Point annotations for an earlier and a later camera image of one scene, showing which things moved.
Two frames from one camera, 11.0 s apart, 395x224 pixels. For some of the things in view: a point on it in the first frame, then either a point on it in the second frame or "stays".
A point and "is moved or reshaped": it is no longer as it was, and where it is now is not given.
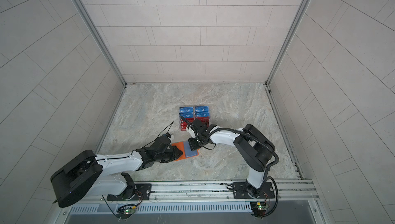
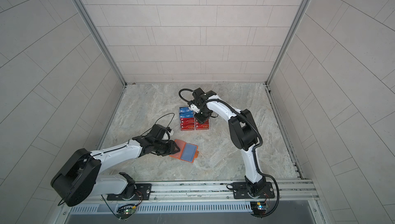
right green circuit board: x=258 y=208 stays
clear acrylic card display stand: x=202 y=113 stays
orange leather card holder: x=187 y=151 is moved or reshaped
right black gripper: x=193 y=146 -> x=201 y=119
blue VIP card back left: x=186 y=109 stays
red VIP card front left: x=183 y=126 stays
